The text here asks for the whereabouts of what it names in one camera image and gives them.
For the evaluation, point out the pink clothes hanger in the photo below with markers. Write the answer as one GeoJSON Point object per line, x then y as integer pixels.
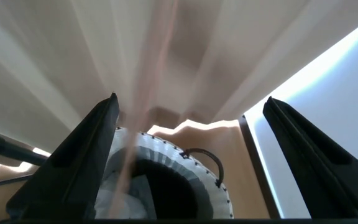
{"type": "Point", "coordinates": [141, 102]}

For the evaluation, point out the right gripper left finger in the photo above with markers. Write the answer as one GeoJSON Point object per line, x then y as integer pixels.
{"type": "Point", "coordinates": [70, 174]}

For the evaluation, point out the black clothes rack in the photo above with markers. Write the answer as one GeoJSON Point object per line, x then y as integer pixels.
{"type": "Point", "coordinates": [11, 147]}

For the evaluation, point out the white laundry basket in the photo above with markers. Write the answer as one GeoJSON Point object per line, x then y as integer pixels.
{"type": "Point", "coordinates": [204, 183]}

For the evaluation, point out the pale grey shorts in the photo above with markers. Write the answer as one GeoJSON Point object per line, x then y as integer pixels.
{"type": "Point", "coordinates": [138, 207]}

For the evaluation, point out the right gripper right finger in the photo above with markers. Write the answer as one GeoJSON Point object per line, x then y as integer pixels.
{"type": "Point", "coordinates": [331, 174]}

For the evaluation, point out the beige curtain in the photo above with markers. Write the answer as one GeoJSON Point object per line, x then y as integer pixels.
{"type": "Point", "coordinates": [73, 46]}

